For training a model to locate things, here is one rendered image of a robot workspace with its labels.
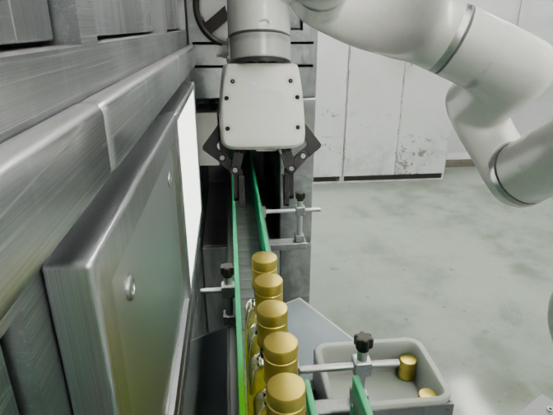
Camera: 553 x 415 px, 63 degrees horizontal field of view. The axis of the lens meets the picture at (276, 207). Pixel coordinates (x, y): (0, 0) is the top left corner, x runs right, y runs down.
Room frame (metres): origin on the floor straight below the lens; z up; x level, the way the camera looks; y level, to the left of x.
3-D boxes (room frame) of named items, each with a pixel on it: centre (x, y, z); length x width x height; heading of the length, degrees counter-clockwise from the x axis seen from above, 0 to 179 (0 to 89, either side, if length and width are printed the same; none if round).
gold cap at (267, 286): (0.48, 0.01, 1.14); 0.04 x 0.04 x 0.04
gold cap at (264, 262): (0.53, 0.02, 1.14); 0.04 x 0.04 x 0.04
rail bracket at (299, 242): (1.20, -0.04, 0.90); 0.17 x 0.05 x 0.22; 96
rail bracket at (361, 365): (0.56, -0.11, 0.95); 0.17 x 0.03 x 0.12; 96
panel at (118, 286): (0.68, 0.17, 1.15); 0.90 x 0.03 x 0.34; 6
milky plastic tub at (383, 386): (0.69, -0.19, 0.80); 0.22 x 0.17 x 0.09; 96
